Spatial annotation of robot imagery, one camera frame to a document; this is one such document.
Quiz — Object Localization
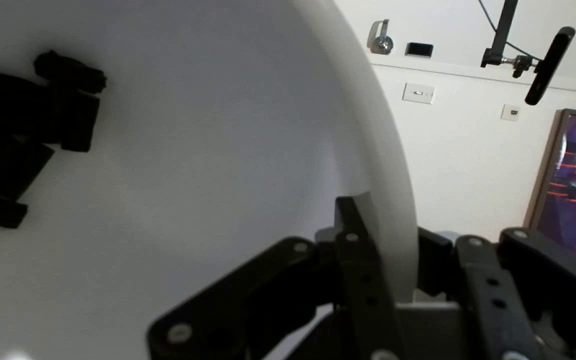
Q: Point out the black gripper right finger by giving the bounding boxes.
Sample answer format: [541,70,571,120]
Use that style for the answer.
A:
[415,225,576,360]

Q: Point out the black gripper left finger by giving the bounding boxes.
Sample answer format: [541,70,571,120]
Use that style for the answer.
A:
[147,193,405,360]

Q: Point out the large white dish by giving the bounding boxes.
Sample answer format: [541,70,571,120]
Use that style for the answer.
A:
[0,0,419,360]

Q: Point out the black rectangular pieces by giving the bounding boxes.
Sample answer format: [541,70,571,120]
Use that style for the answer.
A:
[0,47,109,230]

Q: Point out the orange framed painting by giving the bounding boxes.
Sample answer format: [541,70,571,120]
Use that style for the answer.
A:
[524,107,576,263]

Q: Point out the small white wall plate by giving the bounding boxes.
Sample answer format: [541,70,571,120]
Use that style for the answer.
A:
[498,103,522,121]

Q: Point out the black camera on mount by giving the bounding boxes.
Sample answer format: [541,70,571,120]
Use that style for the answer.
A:
[479,0,576,107]

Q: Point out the black wall plate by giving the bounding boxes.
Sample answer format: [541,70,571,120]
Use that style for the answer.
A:
[405,39,437,57]

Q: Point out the silver door lever handle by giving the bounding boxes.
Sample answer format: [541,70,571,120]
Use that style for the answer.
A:
[367,18,396,56]

